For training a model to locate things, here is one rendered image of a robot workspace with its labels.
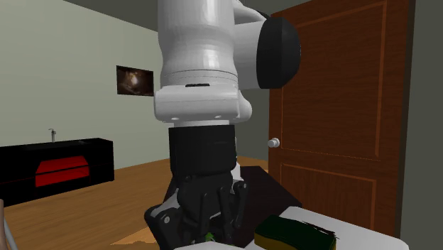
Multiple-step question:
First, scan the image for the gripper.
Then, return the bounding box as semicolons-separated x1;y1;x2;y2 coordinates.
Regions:
168;124;248;244

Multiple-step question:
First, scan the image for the green and yellow sponge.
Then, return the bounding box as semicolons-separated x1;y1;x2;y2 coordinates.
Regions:
253;214;338;250

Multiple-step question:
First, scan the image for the black and red sink cabinet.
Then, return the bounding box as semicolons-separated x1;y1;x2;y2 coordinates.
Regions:
0;128;116;208

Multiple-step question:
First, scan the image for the brown wooden door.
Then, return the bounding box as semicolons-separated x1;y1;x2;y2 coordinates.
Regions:
268;0;417;240

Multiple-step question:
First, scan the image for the dark wall picture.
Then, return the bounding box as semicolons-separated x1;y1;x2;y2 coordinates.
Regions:
116;65;155;97

